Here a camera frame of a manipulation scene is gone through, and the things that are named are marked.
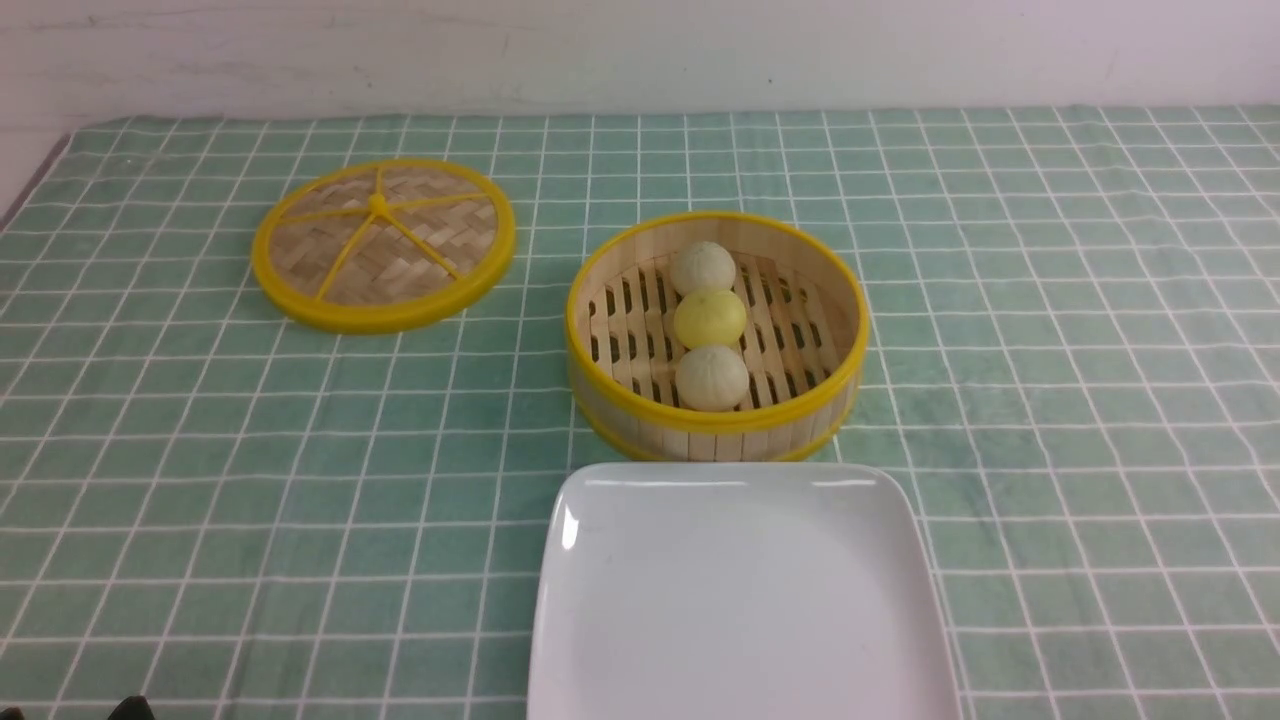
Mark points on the white steamed bun front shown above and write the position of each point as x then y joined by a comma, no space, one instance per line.
712,378

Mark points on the white steamed bun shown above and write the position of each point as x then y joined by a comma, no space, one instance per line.
702,266
712,378

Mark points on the yellow steamed bun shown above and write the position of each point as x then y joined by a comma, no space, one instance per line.
710,318

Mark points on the white steamed bun back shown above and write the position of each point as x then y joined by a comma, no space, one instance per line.
702,266

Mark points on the white square plate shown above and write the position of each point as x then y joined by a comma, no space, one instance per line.
737,590

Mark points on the yellow-rimmed bamboo steamer basket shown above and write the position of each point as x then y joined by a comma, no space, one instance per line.
807,335

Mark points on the yellow bamboo steamer lid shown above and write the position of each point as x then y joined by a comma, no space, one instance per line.
385,247

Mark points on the green checkered tablecloth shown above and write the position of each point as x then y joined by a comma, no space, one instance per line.
1073,375

